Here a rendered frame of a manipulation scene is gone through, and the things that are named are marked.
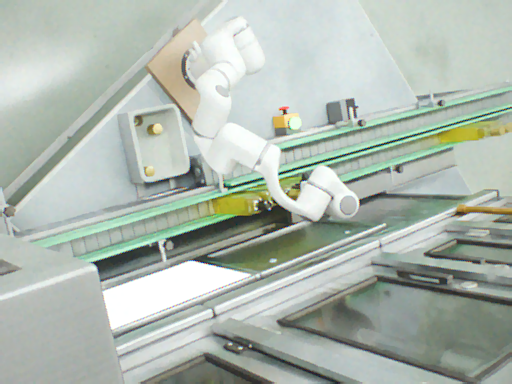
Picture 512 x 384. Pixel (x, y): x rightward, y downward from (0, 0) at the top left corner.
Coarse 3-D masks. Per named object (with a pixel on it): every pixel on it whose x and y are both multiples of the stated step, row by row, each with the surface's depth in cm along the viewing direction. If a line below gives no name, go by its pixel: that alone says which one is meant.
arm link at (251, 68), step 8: (240, 32) 176; (248, 32) 178; (240, 40) 177; (248, 40) 178; (256, 40) 180; (240, 48) 178; (248, 48) 178; (256, 48) 179; (248, 56) 179; (256, 56) 180; (264, 56) 182; (248, 64) 180; (256, 64) 180; (264, 64) 183; (248, 72) 182; (256, 72) 183
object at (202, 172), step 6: (198, 156) 197; (192, 162) 198; (198, 162) 194; (204, 162) 194; (198, 168) 196; (204, 168) 194; (210, 168) 195; (198, 174) 196; (204, 174) 194; (210, 174) 195; (198, 180) 198; (204, 180) 195; (210, 180) 195
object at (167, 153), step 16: (144, 112) 187; (160, 112) 197; (176, 112) 193; (144, 128) 194; (176, 128) 195; (144, 144) 194; (160, 144) 197; (176, 144) 197; (144, 160) 194; (160, 160) 198; (176, 160) 199; (144, 176) 187; (160, 176) 190
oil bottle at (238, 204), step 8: (216, 200) 194; (224, 200) 190; (232, 200) 186; (240, 200) 182; (248, 200) 180; (256, 200) 181; (216, 208) 195; (224, 208) 191; (232, 208) 187; (240, 208) 183; (248, 208) 180
